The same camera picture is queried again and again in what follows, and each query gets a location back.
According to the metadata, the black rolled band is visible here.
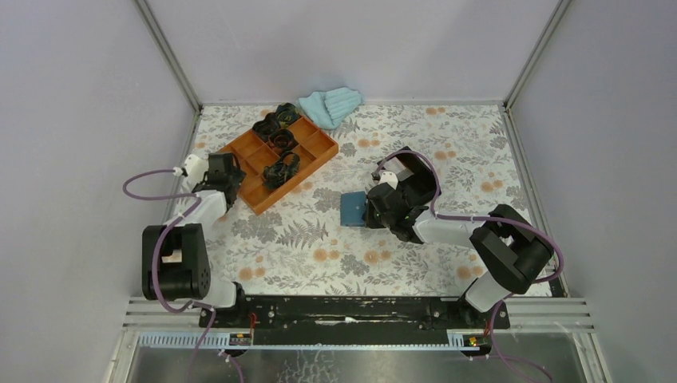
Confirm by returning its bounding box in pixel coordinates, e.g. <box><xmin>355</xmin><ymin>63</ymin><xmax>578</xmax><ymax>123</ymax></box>
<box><xmin>251</xmin><ymin>113</ymin><xmax>281</xmax><ymax>142</ymax></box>
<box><xmin>267</xmin><ymin>129</ymin><xmax>297</xmax><ymax>152</ymax></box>
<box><xmin>275</xmin><ymin>103</ymin><xmax>300</xmax><ymax>128</ymax></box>

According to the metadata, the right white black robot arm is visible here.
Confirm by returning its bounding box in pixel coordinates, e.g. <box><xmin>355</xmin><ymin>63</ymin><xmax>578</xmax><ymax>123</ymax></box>
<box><xmin>366</xmin><ymin>171</ymin><xmax>556</xmax><ymax>329</ymax></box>

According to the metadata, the black card box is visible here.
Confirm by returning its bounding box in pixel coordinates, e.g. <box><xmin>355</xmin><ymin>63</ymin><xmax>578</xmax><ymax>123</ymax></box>
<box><xmin>384</xmin><ymin>146</ymin><xmax>441</xmax><ymax>206</ymax></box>

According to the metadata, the blue leather card holder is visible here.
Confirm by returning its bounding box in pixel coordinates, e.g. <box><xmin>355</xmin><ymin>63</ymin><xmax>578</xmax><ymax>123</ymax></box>
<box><xmin>339</xmin><ymin>191</ymin><xmax>366</xmax><ymax>227</ymax></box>

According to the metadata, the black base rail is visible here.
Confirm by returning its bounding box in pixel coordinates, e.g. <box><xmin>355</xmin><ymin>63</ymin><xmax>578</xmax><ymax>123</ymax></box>
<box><xmin>199</xmin><ymin>295</ymin><xmax>510</xmax><ymax>346</ymax></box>

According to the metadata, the black rolled band left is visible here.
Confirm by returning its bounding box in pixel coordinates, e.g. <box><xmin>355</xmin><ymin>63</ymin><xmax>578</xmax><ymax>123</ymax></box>
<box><xmin>251</xmin><ymin>113</ymin><xmax>281</xmax><ymax>142</ymax></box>

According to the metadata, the black rolled band centre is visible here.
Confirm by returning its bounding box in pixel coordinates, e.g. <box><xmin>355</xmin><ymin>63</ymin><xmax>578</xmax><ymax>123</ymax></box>
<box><xmin>267</xmin><ymin>129</ymin><xmax>297</xmax><ymax>152</ymax></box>

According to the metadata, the black tangled band pile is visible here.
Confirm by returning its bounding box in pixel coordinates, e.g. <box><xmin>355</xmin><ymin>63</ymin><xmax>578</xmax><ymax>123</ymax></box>
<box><xmin>262</xmin><ymin>151</ymin><xmax>300</xmax><ymax>190</ymax></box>

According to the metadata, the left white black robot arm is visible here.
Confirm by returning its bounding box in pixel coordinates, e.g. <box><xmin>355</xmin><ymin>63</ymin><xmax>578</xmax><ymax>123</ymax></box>
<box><xmin>142</xmin><ymin>152</ymin><xmax>246</xmax><ymax>314</ymax></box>

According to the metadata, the black rolled band top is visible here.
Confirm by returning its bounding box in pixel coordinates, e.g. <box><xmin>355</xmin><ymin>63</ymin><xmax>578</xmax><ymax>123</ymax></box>
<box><xmin>275</xmin><ymin>103</ymin><xmax>300</xmax><ymax>128</ymax></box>

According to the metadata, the light blue folded cloth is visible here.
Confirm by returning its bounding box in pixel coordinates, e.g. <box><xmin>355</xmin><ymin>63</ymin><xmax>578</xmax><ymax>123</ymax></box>
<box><xmin>298</xmin><ymin>87</ymin><xmax>364</xmax><ymax>130</ymax></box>

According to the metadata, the orange compartment tray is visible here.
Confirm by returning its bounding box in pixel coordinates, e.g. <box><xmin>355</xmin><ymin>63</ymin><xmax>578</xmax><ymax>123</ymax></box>
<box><xmin>220</xmin><ymin>116</ymin><xmax>339</xmax><ymax>215</ymax></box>

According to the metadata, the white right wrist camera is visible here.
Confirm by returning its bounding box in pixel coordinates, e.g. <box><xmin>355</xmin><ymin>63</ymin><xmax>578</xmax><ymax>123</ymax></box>
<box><xmin>378</xmin><ymin>171</ymin><xmax>399</xmax><ymax>190</ymax></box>

